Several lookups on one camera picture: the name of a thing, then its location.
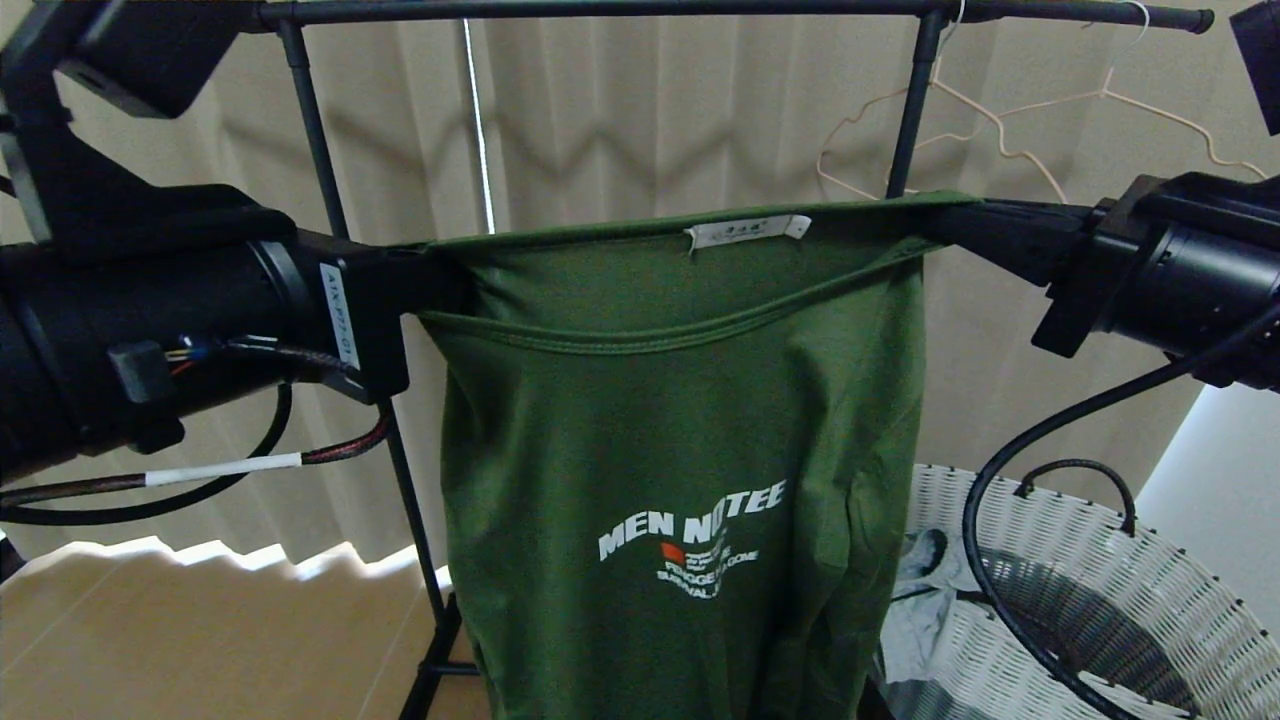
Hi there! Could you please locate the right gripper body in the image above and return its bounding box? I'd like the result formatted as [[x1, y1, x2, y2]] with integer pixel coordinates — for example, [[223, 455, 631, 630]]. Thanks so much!
[[1029, 171, 1280, 392]]

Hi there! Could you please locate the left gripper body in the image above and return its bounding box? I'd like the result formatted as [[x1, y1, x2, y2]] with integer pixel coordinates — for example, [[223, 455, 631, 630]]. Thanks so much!
[[0, 231, 412, 487]]

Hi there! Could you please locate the pink clothes hanger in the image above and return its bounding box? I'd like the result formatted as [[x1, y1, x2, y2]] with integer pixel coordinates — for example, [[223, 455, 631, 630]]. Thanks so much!
[[985, 0, 1270, 182], [816, 5, 1070, 207]]

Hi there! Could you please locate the green printed t-shirt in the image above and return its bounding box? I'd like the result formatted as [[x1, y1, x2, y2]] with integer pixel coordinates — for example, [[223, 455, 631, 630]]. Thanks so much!
[[384, 189, 987, 720]]

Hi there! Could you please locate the white laundry basket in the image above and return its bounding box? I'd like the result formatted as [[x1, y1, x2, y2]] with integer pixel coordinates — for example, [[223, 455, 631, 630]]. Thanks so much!
[[869, 461, 1280, 720]]

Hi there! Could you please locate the black clothes rack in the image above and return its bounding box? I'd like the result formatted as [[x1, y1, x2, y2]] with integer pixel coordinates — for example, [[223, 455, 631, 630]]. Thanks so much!
[[250, 0, 1215, 720]]

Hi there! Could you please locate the pale grey garment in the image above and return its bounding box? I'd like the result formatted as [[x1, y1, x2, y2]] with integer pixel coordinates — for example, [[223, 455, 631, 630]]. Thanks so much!
[[877, 527, 993, 720]]

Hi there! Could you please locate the black cable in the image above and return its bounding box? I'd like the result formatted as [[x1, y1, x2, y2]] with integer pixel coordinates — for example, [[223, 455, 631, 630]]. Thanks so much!
[[0, 384, 297, 527], [961, 300, 1280, 720]]

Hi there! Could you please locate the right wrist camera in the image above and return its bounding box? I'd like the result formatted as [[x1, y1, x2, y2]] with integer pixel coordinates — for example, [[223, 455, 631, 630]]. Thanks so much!
[[1229, 0, 1280, 137]]

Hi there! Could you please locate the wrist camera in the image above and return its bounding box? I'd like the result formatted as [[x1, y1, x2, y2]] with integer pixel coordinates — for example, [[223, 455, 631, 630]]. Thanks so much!
[[1229, 0, 1280, 137], [0, 0, 297, 263]]

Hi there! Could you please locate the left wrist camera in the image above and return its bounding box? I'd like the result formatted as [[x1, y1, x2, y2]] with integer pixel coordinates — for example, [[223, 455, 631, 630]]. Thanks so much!
[[0, 0, 297, 263]]

